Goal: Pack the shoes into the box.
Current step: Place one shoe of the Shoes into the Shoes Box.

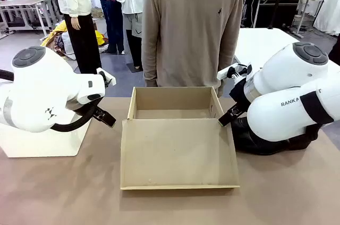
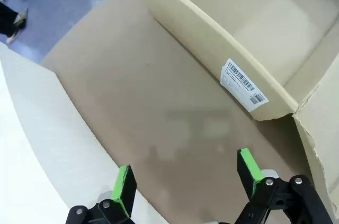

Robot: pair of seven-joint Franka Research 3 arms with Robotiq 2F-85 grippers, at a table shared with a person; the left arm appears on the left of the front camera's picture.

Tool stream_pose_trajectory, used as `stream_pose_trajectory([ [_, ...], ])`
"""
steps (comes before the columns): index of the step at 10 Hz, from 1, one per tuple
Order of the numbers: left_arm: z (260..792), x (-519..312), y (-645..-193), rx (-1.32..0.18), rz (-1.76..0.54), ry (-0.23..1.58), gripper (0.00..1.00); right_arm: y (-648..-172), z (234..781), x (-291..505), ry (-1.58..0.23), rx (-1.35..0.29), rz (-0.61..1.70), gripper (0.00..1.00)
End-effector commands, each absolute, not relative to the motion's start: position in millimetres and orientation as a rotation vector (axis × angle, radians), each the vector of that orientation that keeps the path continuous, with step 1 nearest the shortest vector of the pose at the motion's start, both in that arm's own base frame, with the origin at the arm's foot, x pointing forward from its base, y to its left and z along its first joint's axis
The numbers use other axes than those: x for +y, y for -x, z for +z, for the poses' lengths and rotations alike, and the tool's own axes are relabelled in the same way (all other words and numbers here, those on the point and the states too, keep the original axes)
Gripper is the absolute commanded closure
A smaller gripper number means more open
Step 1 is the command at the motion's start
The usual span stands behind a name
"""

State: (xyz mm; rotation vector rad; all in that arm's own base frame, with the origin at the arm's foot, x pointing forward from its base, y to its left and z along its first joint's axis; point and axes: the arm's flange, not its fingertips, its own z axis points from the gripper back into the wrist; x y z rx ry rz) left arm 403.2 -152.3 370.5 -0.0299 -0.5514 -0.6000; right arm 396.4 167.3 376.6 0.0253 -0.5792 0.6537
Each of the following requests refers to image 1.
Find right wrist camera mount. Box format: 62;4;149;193
217;63;253;82

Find person's right forearm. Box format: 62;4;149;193
141;41;160;88

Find white plastic storage bin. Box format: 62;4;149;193
0;121;92;159

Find mannequin in white shirt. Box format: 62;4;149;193
103;0;152;70

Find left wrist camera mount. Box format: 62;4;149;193
96;67;117;88

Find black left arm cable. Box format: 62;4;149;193
0;69;105;133

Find person's left forearm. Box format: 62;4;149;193
217;44;241;97

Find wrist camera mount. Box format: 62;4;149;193
217;63;253;82
96;67;117;88

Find brown cardboard shoe box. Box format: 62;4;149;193
120;86;240;190

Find yellow clothes pile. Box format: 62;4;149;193
40;20;109;56

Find person in pink shirt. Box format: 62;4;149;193
90;0;125;54

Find mannequin in cream jacket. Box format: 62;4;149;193
55;0;103;74

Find grey workbench with equipment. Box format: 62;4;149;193
0;0;59;37

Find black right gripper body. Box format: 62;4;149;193
229;78;256;112

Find person in beige sweater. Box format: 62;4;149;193
141;0;244;97

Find person in black clothes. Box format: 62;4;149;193
328;38;340;66

